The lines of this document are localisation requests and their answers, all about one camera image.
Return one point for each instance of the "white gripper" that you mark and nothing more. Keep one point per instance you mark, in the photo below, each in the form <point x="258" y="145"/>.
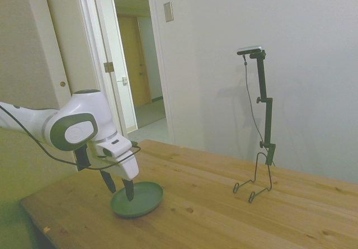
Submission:
<point x="126" y="165"/>

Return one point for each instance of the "green round plate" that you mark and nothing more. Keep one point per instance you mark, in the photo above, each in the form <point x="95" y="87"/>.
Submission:
<point x="145" y="201"/>

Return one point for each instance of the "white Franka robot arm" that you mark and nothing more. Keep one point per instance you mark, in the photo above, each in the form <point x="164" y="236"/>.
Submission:
<point x="84" y="109"/>

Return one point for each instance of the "brass door hinge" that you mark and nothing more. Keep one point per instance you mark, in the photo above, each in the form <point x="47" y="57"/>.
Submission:
<point x="109" y="67"/>

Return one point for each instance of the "hallway wooden door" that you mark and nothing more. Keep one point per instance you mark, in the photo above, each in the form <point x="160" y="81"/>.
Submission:
<point x="131" y="64"/>

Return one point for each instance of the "beige wooden door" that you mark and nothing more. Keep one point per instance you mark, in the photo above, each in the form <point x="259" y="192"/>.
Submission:
<point x="75" y="50"/>

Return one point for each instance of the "dark wrist camera mount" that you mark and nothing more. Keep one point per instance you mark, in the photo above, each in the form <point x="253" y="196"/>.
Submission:
<point x="83" y="156"/>

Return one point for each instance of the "black camera stand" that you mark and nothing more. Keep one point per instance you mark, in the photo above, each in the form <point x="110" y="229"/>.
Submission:
<point x="268" y="126"/>

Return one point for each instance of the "white door frame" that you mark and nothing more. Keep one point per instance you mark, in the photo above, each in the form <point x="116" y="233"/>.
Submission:
<point x="95" y="22"/>

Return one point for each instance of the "beige wall switch plate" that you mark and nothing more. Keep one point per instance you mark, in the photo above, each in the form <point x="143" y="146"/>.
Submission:
<point x="168" y="11"/>

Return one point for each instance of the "grey exterior camera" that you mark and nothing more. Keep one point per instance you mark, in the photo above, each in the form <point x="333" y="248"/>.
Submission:
<point x="250" y="49"/>

